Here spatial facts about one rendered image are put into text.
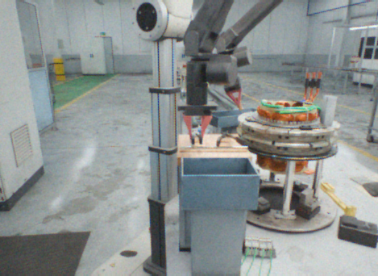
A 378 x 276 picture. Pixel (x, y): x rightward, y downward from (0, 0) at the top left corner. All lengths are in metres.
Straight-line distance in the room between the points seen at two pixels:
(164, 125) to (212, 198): 0.60
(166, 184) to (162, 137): 0.21
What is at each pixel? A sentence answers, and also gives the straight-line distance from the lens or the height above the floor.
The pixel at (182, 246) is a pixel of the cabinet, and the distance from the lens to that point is 0.83.
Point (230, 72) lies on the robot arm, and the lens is 0.67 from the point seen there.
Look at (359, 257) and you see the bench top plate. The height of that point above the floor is 0.78.
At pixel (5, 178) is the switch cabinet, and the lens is 2.80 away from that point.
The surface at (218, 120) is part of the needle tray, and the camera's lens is 1.11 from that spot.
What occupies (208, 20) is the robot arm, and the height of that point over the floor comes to 1.38.
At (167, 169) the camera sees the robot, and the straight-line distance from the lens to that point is 1.21.
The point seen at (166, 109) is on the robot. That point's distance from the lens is 1.14.
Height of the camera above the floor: 1.32
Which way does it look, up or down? 18 degrees down
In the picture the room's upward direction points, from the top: straight up
